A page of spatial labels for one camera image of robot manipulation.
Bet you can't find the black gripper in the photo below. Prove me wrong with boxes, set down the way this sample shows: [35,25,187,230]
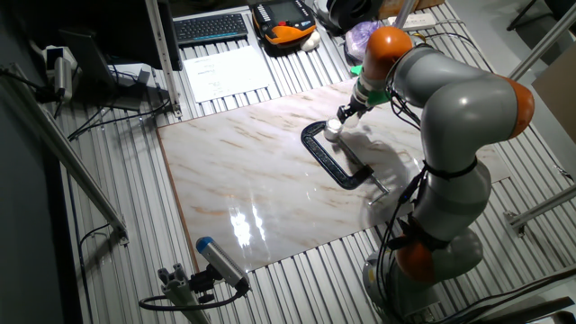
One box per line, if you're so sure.
[336,96,369,126]

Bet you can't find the small white plastic jar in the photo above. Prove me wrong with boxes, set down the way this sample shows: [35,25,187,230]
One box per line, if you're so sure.
[323,117,346,143]

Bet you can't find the black metal C-clamp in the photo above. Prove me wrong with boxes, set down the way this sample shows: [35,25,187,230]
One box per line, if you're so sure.
[301,120,391,206]

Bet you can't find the purple plastic bag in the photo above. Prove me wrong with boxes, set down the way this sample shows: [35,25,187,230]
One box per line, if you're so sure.
[344,20,384,65]

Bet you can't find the black round spool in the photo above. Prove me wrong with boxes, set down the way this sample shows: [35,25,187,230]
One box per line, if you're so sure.
[314,0,384,35]

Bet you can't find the white power strip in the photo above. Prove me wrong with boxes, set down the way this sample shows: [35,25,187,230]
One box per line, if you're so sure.
[386,12,437,33]

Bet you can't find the orange and black teach pendant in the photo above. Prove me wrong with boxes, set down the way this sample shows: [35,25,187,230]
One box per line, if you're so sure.
[250,0,318,47]

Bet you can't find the brown cardboard box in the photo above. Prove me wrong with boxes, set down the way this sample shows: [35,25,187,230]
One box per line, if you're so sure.
[377,0,445,21]

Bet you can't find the marble pattern board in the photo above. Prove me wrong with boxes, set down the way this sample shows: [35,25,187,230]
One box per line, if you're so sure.
[157,79,512,274]

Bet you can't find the printed white paper sheet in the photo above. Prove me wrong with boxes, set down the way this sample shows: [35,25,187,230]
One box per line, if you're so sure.
[183,44,274,104]

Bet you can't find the black keyboard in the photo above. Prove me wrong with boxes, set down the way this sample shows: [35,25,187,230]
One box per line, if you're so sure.
[173,13,249,48]

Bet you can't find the upright aluminium profile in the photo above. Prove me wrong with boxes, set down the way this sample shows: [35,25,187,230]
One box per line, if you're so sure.
[144,0,184,120]

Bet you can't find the brown cardboard panel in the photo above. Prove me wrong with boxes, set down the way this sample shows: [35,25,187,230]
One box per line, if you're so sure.
[531,53,576,146]

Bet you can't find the short aluminium profile stand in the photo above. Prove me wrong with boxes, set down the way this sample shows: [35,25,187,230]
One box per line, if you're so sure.
[157,263,211,324]

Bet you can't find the black tablet stand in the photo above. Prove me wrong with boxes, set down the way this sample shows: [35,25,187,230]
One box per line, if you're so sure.
[58,29,119,92]

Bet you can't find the black monitor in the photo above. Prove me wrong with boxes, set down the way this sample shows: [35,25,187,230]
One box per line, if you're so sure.
[13,0,184,73]

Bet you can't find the long diagonal aluminium beam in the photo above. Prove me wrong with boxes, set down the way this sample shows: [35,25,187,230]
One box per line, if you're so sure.
[0,62,130,247]

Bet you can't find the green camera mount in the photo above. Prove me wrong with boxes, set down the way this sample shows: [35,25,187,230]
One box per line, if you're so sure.
[349,65,391,109]

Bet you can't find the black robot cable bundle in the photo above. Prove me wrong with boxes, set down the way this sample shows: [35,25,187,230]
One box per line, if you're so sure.
[376,67,429,324]

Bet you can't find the aluminium post by power strip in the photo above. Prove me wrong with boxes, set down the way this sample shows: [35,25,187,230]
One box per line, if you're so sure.
[390,0,420,31]

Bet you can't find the silver camera with blue cap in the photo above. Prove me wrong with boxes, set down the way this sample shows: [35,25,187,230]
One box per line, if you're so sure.
[195,236,251,292]

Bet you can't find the tall aluminium post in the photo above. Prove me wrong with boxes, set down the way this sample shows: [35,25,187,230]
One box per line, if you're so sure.
[505,3,576,87]

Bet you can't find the low aluminium beam with bracket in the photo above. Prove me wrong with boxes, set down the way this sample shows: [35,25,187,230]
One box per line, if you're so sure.
[502,184,576,239]

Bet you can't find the black table cables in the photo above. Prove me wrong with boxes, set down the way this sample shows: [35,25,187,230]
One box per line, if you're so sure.
[67,97,173,141]

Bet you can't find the black camera cable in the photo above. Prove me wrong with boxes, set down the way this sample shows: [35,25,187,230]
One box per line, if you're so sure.
[138,287,249,313]

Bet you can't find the silver camera on bracket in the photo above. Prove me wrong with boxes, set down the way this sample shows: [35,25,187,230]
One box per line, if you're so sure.
[42,44,76,103]

